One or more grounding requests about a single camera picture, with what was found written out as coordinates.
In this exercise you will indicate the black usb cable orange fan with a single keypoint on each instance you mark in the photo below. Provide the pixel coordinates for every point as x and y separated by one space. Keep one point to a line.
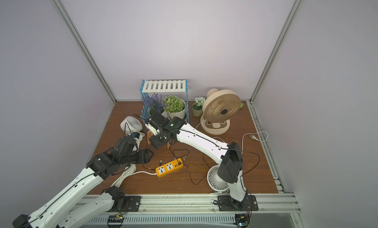
155 160

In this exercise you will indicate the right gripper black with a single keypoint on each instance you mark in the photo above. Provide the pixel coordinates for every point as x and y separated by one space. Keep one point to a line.
159 140

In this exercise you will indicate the orange small desk fan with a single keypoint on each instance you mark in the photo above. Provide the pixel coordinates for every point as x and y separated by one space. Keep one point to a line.
150 136

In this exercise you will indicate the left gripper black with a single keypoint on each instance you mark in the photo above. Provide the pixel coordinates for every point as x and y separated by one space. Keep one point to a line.
144 156

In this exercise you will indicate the green plant white pot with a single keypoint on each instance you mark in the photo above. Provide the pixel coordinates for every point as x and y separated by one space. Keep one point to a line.
175 107

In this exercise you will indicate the large beige desk fan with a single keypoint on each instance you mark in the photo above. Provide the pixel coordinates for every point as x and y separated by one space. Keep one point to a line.
218 108

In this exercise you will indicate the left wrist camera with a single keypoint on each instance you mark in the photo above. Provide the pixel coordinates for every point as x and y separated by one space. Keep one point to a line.
138 138

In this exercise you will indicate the white round fan front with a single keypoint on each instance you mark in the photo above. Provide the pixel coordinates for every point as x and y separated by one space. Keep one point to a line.
217 184

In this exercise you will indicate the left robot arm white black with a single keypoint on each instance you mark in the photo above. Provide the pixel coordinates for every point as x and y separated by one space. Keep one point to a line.
59 213

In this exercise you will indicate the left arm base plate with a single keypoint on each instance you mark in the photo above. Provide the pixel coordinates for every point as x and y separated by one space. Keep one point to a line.
126 204

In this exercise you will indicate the black usb cable white fan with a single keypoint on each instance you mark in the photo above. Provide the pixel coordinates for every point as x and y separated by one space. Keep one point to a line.
197 164

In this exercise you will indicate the small white flower pot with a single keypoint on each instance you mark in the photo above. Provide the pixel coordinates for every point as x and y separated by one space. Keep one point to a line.
197 106

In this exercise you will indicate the lavender plant white pot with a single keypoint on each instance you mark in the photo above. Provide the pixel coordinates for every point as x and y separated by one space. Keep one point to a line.
154 103

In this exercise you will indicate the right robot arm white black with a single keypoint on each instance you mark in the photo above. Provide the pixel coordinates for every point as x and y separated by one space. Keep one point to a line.
228 156

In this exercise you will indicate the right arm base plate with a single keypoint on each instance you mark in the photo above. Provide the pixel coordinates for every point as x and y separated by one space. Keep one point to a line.
226 203

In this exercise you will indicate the yellow power strip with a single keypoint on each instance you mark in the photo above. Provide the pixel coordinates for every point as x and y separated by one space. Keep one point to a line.
169 167

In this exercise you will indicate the aluminium front rail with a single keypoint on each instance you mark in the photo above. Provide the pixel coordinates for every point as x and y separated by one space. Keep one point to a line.
199 208

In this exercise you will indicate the white small fan left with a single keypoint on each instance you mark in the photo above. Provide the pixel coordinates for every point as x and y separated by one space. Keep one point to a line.
131 125

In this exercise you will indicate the blue white plant shelf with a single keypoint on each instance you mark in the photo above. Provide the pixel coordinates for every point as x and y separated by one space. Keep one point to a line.
165 88

